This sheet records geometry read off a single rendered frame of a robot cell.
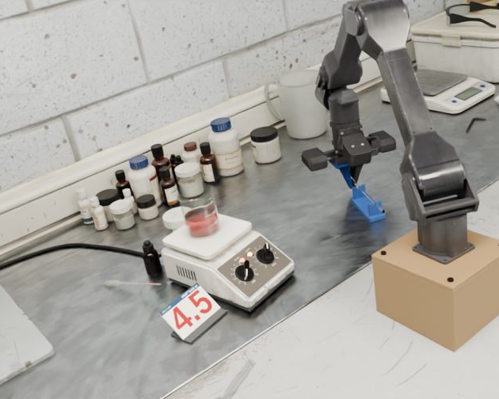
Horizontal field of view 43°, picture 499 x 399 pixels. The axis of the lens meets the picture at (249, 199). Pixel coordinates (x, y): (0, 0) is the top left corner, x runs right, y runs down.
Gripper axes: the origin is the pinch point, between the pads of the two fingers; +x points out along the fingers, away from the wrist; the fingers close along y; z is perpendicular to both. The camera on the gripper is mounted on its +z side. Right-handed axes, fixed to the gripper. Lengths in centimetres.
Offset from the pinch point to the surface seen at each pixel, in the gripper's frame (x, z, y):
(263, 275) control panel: 0.8, 25.8, -26.1
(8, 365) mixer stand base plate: 3, 27, -69
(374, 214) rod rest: 3.6, 12.5, -0.5
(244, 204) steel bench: 4.7, -7.5, -22.1
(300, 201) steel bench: 4.7, -2.4, -10.9
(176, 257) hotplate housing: -2.1, 17.7, -39.2
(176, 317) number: 2, 29, -42
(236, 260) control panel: -1.7, 23.0, -29.6
